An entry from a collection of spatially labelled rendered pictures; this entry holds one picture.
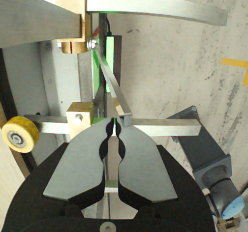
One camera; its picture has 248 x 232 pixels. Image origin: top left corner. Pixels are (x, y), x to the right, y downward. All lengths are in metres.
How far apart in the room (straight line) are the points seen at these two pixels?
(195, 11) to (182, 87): 1.04
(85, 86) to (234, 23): 1.27
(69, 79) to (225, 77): 1.28
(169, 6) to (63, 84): 0.43
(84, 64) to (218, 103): 1.33
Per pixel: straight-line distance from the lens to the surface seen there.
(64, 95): 0.58
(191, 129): 0.37
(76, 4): 0.27
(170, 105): 1.33
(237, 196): 0.98
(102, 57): 0.19
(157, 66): 1.18
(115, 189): 0.52
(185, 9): 0.29
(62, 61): 0.55
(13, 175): 0.50
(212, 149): 1.08
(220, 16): 0.32
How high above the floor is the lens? 1.13
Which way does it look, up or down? 62 degrees down
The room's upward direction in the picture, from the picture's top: 177 degrees clockwise
